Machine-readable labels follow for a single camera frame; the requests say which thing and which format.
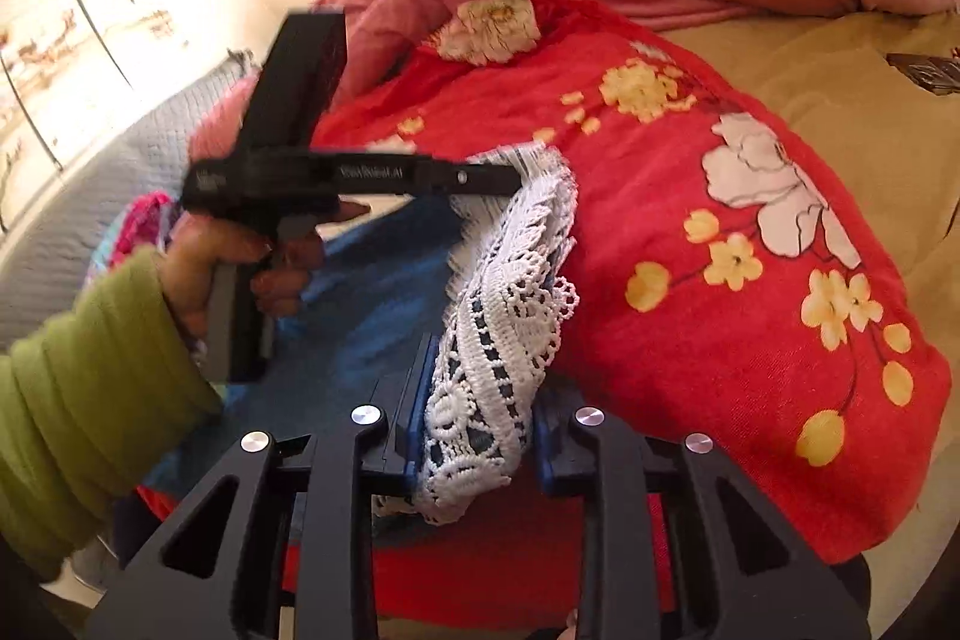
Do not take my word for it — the green sleeved left forearm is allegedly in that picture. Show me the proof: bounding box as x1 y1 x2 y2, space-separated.
2 248 220 581

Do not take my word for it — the tree painting wall art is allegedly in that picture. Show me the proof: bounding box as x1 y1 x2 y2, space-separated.
2 0 189 230

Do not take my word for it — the grey quilted headboard cover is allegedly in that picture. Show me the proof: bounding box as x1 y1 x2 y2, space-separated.
0 50 256 347

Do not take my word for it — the beige bed sheet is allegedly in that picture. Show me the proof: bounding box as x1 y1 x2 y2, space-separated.
667 13 958 638

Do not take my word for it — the red floral blanket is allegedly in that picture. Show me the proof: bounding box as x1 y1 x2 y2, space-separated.
133 0 955 634

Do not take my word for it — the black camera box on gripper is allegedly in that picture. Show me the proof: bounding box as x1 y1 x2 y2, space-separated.
235 8 347 152

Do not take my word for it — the blue denim pants lace hem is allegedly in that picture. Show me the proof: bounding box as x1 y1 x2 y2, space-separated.
145 143 578 525

